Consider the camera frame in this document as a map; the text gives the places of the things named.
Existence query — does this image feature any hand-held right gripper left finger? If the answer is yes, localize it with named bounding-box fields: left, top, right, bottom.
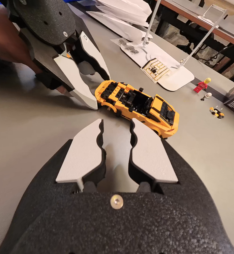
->
left=55, top=118, right=107, bottom=192

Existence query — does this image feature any cluster of small lego parts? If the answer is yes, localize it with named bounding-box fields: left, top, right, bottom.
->
left=209, top=106, right=225, bottom=119

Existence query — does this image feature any lego sticker sheet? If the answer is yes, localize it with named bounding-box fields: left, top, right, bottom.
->
left=140, top=58, right=172, bottom=82

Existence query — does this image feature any person's left hand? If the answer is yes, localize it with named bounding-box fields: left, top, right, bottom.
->
left=0, top=9, right=66, bottom=94

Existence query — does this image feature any orange lego car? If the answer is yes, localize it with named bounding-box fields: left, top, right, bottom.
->
left=94, top=80, right=180, bottom=139

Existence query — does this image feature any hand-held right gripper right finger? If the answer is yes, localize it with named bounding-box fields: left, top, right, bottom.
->
left=128, top=118, right=179, bottom=184

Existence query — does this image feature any clear plastic parts bag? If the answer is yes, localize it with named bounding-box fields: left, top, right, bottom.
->
left=111, top=37, right=139, bottom=55

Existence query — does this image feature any red lego minifigure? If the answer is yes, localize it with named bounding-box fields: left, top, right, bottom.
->
left=193, top=77, right=212, bottom=94

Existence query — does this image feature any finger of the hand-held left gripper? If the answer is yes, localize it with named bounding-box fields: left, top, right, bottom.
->
left=75, top=31, right=111, bottom=81
left=53, top=55, right=99, bottom=110

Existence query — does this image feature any booklet stand with white base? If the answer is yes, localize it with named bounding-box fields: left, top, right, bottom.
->
left=120, top=0, right=228, bottom=92

